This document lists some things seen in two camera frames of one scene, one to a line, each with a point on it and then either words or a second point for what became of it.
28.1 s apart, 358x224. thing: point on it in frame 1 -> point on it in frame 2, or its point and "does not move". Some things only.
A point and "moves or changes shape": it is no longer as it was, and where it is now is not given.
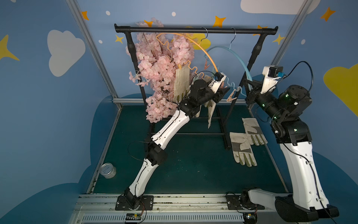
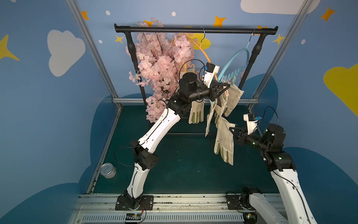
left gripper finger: (223, 91) does not move
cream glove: (253, 130) -> (229, 102)
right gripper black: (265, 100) -> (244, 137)
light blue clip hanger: (249, 69) moves or changes shape
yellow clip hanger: (170, 52) moves or changes shape
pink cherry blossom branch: (159, 52) does not move
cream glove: (210, 105) moves or changes shape
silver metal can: (107, 170) does not move
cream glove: (242, 149) -> (225, 139)
